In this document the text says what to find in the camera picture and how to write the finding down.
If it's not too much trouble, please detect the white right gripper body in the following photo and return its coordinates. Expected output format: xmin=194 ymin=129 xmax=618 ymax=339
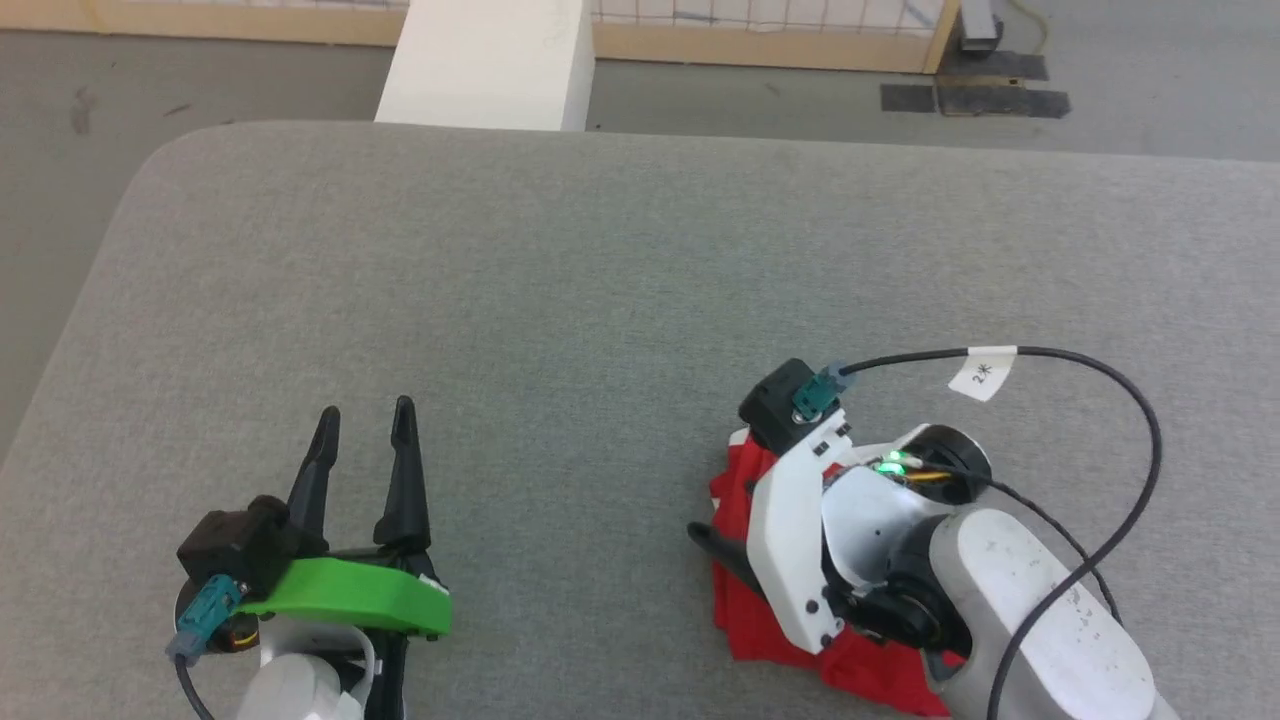
xmin=745 ymin=410 xmax=857 ymax=657

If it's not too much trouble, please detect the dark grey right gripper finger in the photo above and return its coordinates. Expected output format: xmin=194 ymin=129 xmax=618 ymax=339
xmin=686 ymin=521 xmax=773 ymax=593

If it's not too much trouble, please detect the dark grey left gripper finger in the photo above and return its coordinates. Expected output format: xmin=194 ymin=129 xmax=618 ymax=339
xmin=374 ymin=395 xmax=434 ymax=556
xmin=287 ymin=405 xmax=342 ymax=558

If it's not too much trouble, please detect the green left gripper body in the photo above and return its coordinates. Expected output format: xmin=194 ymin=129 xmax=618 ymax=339
xmin=235 ymin=545 xmax=454 ymax=720

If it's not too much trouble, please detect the red garment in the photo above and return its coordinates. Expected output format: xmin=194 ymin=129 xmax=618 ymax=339
xmin=708 ymin=428 xmax=953 ymax=719

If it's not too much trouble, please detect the white square pillar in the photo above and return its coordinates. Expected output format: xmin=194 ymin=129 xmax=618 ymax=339
xmin=374 ymin=0 xmax=597 ymax=134

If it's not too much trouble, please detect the black floor mat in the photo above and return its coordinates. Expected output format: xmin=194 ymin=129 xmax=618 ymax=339
xmin=879 ymin=50 xmax=1072 ymax=120

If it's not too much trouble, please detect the wooden mesh fence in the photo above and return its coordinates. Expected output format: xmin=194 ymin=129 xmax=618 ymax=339
xmin=0 ymin=0 xmax=963 ymax=77

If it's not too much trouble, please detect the grey metal floor box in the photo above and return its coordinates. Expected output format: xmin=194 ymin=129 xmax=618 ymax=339
xmin=957 ymin=0 xmax=1007 ymax=53

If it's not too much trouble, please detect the teal left camera connector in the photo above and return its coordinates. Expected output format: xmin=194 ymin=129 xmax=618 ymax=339
xmin=166 ymin=576 xmax=248 ymax=663

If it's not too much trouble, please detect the teal camera connector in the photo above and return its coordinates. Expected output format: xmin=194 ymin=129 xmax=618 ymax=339
xmin=789 ymin=364 xmax=853 ymax=423
xmin=166 ymin=576 xmax=248 ymax=663

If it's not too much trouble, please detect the teal right camera connector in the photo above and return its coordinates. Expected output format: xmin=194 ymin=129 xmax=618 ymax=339
xmin=789 ymin=364 xmax=853 ymax=423

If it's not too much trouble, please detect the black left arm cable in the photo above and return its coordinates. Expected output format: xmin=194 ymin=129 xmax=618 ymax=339
xmin=174 ymin=652 xmax=217 ymax=720

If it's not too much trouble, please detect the white cable label tag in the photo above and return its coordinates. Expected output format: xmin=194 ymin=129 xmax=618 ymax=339
xmin=947 ymin=344 xmax=1019 ymax=404

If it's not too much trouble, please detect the yellow floor cable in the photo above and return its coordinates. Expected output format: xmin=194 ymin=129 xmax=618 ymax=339
xmin=1004 ymin=0 xmax=1053 ymax=57

